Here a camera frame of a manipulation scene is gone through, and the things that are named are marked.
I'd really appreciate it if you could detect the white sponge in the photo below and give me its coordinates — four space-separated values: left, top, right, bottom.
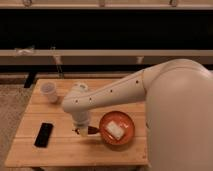
105 121 125 140

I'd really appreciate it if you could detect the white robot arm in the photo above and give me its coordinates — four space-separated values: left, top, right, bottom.
62 59 213 171

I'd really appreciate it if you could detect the translucent plastic cup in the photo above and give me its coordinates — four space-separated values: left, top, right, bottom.
40 82 58 103

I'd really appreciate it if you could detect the orange round plate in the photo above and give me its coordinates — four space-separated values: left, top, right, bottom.
99 111 135 146

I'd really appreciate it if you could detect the dark red pepper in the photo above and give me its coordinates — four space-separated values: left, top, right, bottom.
74 126 99 135

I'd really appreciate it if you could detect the grey horizontal rail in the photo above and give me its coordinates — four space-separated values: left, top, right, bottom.
0 49 213 66

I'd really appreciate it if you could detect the wooden table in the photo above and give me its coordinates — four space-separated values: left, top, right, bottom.
5 87 148 167

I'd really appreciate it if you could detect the black phone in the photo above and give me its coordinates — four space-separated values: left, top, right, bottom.
34 123 53 148

